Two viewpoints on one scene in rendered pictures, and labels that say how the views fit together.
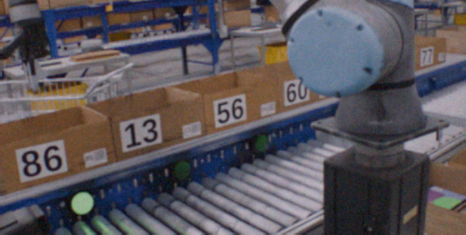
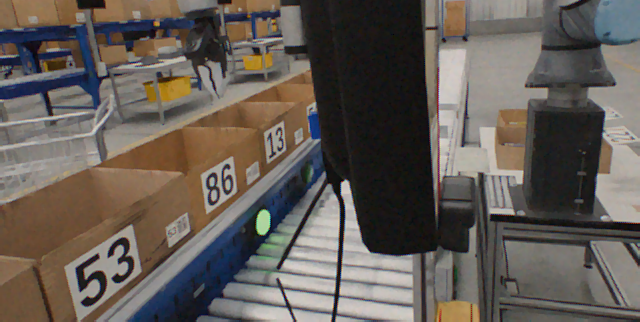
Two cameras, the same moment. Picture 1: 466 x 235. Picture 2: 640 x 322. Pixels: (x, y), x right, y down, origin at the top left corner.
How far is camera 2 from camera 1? 1.04 m
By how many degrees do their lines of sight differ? 33
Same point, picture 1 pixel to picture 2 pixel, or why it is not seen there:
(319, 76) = (624, 29)
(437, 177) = (501, 137)
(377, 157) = (580, 99)
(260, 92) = not seen: hidden behind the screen
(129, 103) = (216, 121)
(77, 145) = (241, 160)
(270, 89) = not seen: hidden behind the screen
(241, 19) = (117, 55)
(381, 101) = (593, 56)
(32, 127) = (141, 159)
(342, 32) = not seen: outside the picture
